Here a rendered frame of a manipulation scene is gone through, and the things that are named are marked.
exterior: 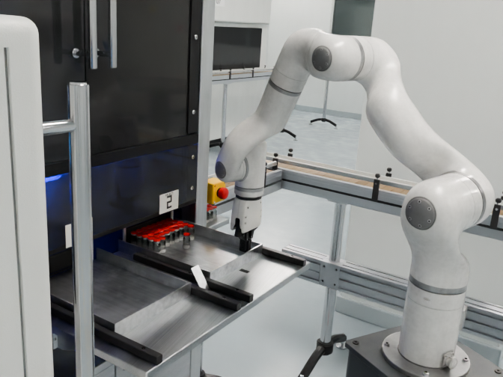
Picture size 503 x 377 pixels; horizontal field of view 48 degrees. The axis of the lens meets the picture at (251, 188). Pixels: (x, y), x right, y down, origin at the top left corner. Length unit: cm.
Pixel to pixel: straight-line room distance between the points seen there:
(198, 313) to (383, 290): 125
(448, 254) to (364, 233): 194
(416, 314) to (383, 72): 53
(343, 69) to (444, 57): 162
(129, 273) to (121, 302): 16
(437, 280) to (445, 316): 8
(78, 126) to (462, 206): 74
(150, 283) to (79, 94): 92
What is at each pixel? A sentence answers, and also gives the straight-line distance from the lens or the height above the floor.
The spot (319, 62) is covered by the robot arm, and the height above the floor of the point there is 148.
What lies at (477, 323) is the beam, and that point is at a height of 49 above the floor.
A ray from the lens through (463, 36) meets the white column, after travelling 282.
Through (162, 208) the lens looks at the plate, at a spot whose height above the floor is 101.
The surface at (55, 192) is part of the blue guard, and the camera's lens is 142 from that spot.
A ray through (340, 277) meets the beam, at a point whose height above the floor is 50.
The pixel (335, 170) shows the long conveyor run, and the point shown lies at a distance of 243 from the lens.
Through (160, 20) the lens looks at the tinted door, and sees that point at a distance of 161.
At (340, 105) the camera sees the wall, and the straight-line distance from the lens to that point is 1022.
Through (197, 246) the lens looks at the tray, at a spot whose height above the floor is 88.
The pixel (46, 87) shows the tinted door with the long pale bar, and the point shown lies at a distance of 137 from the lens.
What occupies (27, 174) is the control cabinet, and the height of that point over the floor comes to 139.
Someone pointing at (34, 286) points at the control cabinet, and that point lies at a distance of 70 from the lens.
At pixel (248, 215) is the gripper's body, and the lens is 161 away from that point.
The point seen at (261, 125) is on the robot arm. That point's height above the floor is 130.
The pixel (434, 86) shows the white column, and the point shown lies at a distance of 285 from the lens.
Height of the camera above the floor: 156
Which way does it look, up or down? 17 degrees down
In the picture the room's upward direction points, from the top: 4 degrees clockwise
